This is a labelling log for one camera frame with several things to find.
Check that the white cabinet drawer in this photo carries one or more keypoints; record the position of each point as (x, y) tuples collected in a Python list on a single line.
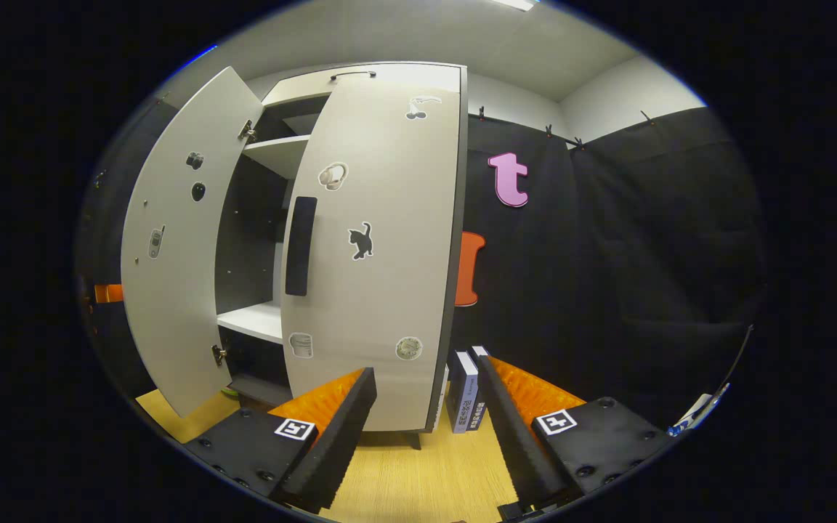
[(295, 91)]

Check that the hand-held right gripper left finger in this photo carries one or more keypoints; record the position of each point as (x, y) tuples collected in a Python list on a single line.
[(338, 443)]

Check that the white open cabinet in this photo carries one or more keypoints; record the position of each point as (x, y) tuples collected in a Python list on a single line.
[(251, 240)]

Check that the small green round object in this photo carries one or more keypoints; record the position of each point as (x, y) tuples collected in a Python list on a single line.
[(230, 393)]

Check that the dark computer monitor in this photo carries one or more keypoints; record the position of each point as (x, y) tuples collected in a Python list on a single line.
[(737, 359)]

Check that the white side table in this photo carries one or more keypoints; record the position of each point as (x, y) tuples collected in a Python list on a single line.
[(694, 418)]

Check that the white upright box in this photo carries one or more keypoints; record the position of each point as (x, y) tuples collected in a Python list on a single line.
[(444, 396)]

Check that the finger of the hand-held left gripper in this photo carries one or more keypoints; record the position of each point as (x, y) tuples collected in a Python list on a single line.
[(108, 293)]

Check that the grey upright box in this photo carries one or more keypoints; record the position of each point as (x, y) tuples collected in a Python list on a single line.
[(464, 392)]

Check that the blue crumpled wrapper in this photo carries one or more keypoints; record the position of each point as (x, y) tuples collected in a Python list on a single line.
[(680, 428)]

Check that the metal door hinge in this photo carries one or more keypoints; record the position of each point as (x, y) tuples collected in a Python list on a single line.
[(219, 355), (248, 131)]

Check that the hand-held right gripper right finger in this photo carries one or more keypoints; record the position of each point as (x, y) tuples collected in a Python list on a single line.
[(516, 443)]

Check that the white cabinet door with hinges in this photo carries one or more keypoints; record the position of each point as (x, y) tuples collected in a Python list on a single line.
[(171, 305)]

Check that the black backdrop cloth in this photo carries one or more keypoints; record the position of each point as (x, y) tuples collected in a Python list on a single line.
[(607, 276)]

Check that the ceiling light panel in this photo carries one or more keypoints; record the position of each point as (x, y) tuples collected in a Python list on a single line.
[(514, 3)]

